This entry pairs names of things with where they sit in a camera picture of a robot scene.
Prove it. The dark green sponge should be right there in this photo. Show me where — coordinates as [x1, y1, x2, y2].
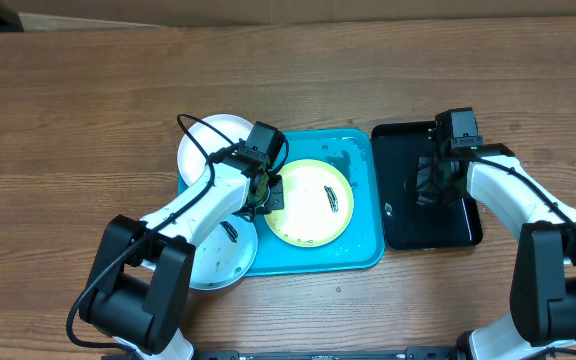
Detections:
[415, 157, 441, 205]

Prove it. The yellow green plate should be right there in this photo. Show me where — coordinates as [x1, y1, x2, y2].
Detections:
[265, 159, 354, 247]

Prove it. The light blue plate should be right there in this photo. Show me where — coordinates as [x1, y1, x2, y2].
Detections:
[190, 216, 258, 291]

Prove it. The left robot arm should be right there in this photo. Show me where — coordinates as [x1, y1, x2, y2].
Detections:
[66, 122, 289, 359]

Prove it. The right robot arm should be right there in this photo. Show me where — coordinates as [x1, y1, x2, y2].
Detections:
[409, 108, 576, 359]

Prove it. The black plastic tray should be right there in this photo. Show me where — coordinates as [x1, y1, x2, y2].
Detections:
[371, 121, 483, 250]

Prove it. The teal plastic tray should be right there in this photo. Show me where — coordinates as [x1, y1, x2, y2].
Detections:
[176, 128, 386, 278]

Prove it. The white plate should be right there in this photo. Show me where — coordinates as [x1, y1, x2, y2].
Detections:
[177, 114, 253, 186]

